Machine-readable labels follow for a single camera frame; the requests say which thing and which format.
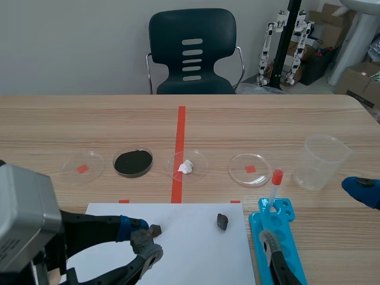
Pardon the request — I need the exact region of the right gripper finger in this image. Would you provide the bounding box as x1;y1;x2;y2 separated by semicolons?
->
259;229;301;285
341;176;380;210

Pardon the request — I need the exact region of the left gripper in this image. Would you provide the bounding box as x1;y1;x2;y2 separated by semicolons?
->
29;209;164;285

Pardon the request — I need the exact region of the glass dish with black powder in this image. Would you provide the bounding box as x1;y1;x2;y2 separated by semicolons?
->
112;144;154;179

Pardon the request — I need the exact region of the empty clear glass dish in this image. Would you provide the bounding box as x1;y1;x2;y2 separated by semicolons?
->
228;153;272;188
60;149;105;187

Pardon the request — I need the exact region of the turquoise rack with round holes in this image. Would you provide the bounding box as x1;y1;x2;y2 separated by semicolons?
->
248;197;308;285

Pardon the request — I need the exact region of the clear plastic beaker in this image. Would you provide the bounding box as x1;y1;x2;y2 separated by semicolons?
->
293;134;353;191

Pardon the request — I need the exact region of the small dark grey stone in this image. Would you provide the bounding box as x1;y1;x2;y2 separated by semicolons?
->
216;213;230;232

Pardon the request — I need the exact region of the white sheet of paper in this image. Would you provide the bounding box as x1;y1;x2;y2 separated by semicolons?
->
58;202;257;285

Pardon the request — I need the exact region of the dropper with red bulb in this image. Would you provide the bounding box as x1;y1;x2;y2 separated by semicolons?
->
266;169;284;210

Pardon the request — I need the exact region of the white lump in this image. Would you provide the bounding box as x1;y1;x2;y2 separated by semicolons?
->
178;159;195;175

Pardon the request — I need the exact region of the brown cardboard box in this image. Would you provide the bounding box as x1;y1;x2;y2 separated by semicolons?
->
336;61;380;108
308;2;357;50

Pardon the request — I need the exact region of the black plastic canister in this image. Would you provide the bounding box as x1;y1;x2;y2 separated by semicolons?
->
300;48;340;86

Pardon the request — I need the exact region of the small white robot figure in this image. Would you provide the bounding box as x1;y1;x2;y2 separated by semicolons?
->
255;9;288;87
285;10;313;86

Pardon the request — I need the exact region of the dark blue chair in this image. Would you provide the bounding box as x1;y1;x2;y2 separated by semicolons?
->
145;8;246;95

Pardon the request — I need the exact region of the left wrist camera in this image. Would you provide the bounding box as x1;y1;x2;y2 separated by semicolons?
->
0;161;62;273

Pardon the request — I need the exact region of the black metal stand post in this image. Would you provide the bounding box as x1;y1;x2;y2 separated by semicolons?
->
270;0;303;90

